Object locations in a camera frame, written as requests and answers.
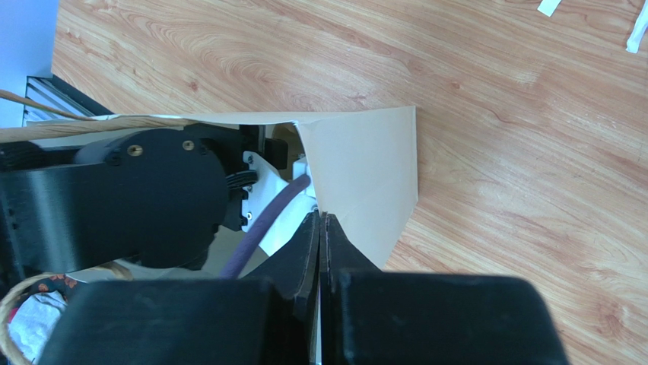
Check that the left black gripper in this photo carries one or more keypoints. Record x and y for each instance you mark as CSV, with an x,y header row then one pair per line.
x,y
229,145

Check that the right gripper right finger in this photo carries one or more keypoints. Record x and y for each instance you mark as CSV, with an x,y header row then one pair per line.
x,y
370,316

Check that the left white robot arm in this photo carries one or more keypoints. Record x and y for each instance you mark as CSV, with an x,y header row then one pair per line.
x,y
158,197

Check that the white wrapped straw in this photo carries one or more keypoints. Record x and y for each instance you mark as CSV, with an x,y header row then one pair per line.
x,y
548,7
639,29

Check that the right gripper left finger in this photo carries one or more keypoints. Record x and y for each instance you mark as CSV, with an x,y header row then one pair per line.
x,y
266,317

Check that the brown paper bag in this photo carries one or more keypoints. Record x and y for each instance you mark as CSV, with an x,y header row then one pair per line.
x,y
364,170

